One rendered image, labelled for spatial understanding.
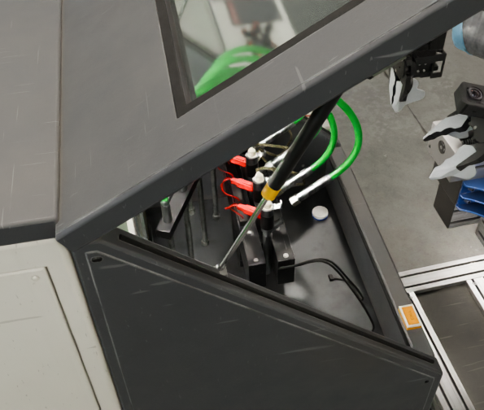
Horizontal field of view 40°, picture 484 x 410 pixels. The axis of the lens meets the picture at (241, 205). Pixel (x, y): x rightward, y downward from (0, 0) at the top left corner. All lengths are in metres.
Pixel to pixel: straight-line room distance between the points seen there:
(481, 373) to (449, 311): 0.24
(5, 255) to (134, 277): 0.16
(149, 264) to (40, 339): 0.21
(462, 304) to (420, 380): 1.08
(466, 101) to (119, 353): 0.63
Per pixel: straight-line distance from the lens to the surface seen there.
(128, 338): 0.98
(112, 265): 0.85
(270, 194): 0.82
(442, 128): 1.15
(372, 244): 1.46
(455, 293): 2.37
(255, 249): 1.39
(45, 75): 1.01
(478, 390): 2.19
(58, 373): 1.05
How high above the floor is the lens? 2.04
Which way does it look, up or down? 46 degrees down
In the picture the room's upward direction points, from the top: 2 degrees counter-clockwise
